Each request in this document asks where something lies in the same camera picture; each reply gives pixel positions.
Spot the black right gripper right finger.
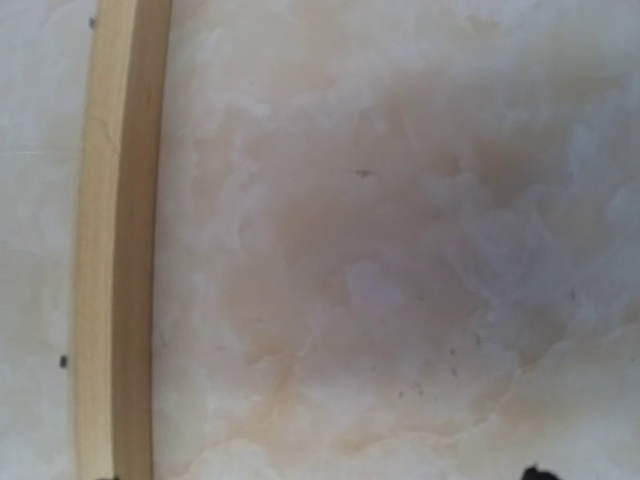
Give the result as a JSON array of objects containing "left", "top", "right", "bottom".
[{"left": 522, "top": 465, "right": 560, "bottom": 480}]

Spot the light wooden picture frame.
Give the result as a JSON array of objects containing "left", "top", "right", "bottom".
[{"left": 70, "top": 1, "right": 171, "bottom": 479}]

